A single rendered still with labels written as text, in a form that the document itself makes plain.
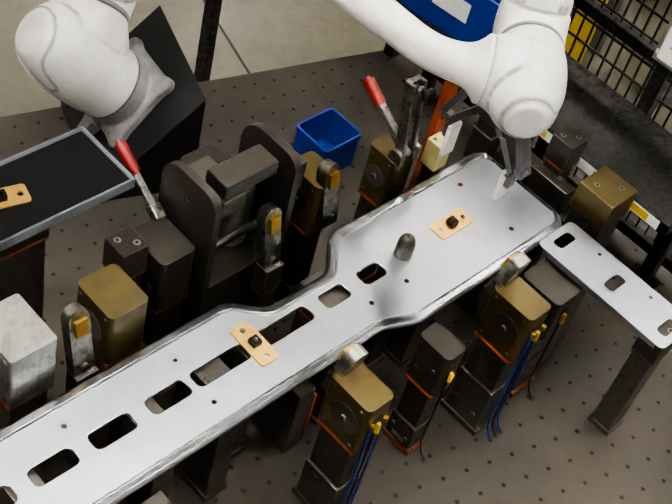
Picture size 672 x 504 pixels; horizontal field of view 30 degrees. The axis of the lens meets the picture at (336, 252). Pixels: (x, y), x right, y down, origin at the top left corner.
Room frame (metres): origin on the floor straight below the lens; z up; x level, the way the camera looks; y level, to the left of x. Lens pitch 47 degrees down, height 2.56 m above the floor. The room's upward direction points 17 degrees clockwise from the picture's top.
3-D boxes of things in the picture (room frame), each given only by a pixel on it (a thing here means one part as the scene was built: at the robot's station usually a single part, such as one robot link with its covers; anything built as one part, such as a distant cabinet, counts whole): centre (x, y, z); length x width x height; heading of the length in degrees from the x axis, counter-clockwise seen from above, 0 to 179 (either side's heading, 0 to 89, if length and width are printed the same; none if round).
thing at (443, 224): (1.60, -0.18, 1.01); 0.08 x 0.04 x 0.01; 146
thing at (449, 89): (1.77, -0.11, 0.95); 0.03 x 0.01 x 0.50; 146
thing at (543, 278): (1.54, -0.39, 0.84); 0.12 x 0.07 x 0.28; 56
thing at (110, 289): (1.18, 0.32, 0.89); 0.12 x 0.08 x 0.38; 56
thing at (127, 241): (1.26, 0.31, 0.90); 0.05 x 0.05 x 0.40; 56
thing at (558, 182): (1.81, -0.34, 0.85); 0.12 x 0.03 x 0.30; 56
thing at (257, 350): (1.21, 0.08, 1.01); 0.08 x 0.04 x 0.01; 55
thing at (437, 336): (1.33, -0.22, 0.84); 0.10 x 0.05 x 0.29; 56
